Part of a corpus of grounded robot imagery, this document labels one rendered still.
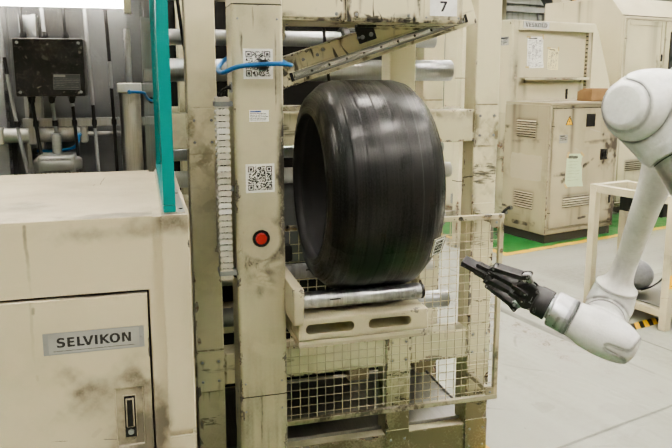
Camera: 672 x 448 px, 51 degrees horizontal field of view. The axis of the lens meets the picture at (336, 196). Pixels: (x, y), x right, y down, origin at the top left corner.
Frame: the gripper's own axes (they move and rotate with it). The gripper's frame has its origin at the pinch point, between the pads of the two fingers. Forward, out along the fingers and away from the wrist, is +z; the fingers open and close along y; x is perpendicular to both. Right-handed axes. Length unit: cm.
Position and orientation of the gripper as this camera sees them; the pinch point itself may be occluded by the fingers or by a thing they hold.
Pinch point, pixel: (475, 266)
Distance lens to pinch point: 181.4
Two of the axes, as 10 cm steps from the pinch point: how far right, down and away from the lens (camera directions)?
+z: -8.2, -4.4, 3.7
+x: 5.6, -4.6, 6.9
